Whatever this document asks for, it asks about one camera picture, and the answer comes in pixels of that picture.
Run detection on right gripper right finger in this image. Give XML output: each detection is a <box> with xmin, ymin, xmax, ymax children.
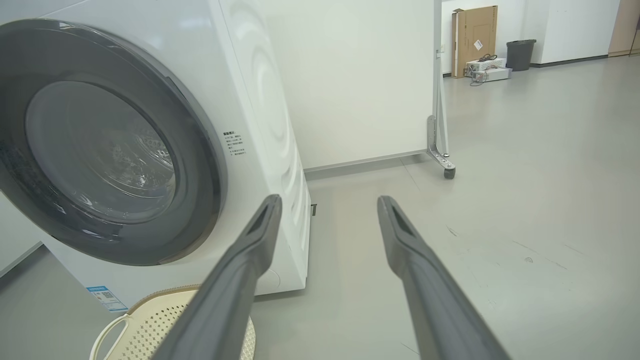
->
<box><xmin>376</xmin><ymin>195</ymin><xmax>512</xmax><ymax>360</ymax></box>

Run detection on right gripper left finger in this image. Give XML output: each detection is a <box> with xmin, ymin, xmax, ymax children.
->
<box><xmin>151</xmin><ymin>194</ymin><xmax>284</xmax><ymax>360</ymax></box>

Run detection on dark round washing machine door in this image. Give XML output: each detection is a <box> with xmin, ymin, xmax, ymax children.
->
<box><xmin>0</xmin><ymin>19</ymin><xmax>229</xmax><ymax>267</ymax></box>

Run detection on cream perforated laundry basket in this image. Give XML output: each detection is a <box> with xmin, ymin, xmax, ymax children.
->
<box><xmin>90</xmin><ymin>285</ymin><xmax>257</xmax><ymax>360</ymax></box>

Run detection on white front-load washing machine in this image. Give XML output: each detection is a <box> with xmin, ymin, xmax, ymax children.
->
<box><xmin>0</xmin><ymin>0</ymin><xmax>313</xmax><ymax>314</ymax></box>

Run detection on brown wooden door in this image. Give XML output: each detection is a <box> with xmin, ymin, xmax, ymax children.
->
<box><xmin>608</xmin><ymin>0</ymin><xmax>640</xmax><ymax>57</ymax></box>

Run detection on blue energy label sticker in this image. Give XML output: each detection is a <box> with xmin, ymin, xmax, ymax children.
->
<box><xmin>86</xmin><ymin>285</ymin><xmax>129</xmax><ymax>314</ymax></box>

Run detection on small black text label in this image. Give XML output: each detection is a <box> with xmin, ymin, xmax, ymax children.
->
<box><xmin>222</xmin><ymin>131</ymin><xmax>247</xmax><ymax>158</ymax></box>

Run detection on steel perforated washer drum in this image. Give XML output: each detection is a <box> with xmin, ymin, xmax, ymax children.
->
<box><xmin>25</xmin><ymin>80</ymin><xmax>177</xmax><ymax>226</ymax></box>

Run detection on white flat box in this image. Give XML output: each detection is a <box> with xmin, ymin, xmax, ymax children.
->
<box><xmin>465</xmin><ymin>57</ymin><xmax>507</xmax><ymax>72</ymax></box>
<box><xmin>470</xmin><ymin>67</ymin><xmax>513</xmax><ymax>84</ymax></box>

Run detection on white mobile partition panel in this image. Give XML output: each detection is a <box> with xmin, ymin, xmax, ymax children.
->
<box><xmin>257</xmin><ymin>0</ymin><xmax>457</xmax><ymax>180</ymax></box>

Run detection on dark grey trash bin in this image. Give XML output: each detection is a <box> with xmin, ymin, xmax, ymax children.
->
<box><xmin>506</xmin><ymin>39</ymin><xmax>537</xmax><ymax>72</ymax></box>

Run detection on brown cardboard box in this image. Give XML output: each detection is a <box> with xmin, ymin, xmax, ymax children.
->
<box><xmin>451</xmin><ymin>5</ymin><xmax>499</xmax><ymax>79</ymax></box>

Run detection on white equipment boxes with cables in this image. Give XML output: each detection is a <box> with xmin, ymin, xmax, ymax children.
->
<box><xmin>469</xmin><ymin>53</ymin><xmax>499</xmax><ymax>87</ymax></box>

